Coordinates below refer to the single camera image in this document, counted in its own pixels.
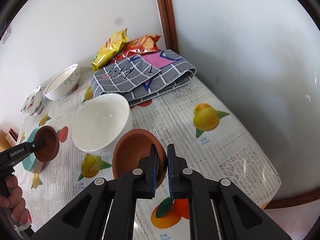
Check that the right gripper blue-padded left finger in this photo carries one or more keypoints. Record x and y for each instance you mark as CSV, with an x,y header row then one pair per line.
x,y
105,209

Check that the wooden box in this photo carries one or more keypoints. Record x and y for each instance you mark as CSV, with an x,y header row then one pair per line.
x,y
4,145

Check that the person's left hand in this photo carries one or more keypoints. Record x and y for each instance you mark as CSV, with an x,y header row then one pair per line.
x,y
15,201

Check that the brown wooden door frame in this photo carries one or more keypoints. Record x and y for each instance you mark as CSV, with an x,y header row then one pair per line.
x,y
168,24

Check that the blue floral porcelain bowl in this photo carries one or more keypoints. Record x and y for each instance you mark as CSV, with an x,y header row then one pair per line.
x,y
34,103

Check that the yellow chip bag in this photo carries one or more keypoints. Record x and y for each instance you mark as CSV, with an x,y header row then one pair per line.
x,y
109,49

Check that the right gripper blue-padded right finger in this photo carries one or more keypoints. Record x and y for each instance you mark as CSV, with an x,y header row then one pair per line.
x,y
218,209

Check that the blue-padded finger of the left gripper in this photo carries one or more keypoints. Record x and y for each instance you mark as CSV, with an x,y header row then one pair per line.
x,y
36,146

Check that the white ceramic bowl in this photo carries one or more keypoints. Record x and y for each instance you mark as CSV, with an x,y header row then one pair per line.
x,y
100,123

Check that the large white patterned bowl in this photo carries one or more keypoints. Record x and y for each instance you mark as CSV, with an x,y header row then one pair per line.
x,y
63,83

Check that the white wall switch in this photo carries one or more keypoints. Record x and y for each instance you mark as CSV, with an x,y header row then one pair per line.
x,y
6,35

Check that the red chip bag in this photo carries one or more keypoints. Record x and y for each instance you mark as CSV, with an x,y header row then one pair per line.
x,y
146,44

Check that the grey checked folded cloth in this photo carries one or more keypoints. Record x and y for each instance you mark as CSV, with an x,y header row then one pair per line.
x,y
140,78

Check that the dark red patterned box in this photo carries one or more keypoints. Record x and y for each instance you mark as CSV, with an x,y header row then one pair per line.
x,y
11,137

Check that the brown small dish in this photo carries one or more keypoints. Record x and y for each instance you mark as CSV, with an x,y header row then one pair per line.
x,y
52,146
132,147

